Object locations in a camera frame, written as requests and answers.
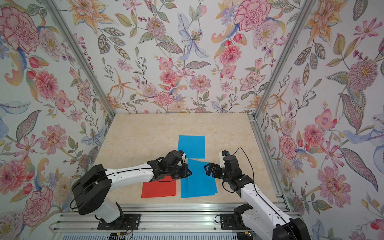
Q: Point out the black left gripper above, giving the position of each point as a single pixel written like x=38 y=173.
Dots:
x=185 y=171

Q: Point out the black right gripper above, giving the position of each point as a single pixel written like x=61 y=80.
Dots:
x=217 y=167

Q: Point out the red paper sheet one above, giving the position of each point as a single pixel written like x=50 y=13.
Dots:
x=167 y=187

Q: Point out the blue paper sheet one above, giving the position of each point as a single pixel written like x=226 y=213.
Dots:
x=198 y=171

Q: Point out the blue paper sheet two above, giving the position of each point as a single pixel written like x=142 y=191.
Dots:
x=193 y=146

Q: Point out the blue paper sheet three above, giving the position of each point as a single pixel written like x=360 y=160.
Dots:
x=184 y=192

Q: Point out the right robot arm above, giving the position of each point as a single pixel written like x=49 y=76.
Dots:
x=259 y=214

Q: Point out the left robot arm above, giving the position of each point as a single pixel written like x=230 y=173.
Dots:
x=90 y=192

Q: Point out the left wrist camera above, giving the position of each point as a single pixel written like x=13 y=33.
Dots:
x=174 y=157

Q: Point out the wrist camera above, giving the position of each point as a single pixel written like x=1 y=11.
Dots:
x=229 y=162
x=174 y=157

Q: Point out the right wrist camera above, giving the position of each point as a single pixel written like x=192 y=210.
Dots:
x=229 y=162

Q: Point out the front aluminium rail frame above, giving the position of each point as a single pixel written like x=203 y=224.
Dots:
x=168 y=221

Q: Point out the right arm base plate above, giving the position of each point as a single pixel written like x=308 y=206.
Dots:
x=232 y=222

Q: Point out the right table edge rail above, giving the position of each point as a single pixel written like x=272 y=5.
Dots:
x=270 y=166

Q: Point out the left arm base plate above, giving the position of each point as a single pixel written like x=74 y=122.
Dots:
x=125 y=222

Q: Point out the right aluminium corner post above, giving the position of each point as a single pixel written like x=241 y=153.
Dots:
x=297 y=28

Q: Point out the aluminium corner post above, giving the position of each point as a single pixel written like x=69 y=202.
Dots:
x=57 y=17
x=297 y=28

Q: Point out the left aluminium corner post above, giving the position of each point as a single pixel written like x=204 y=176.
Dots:
x=57 y=17

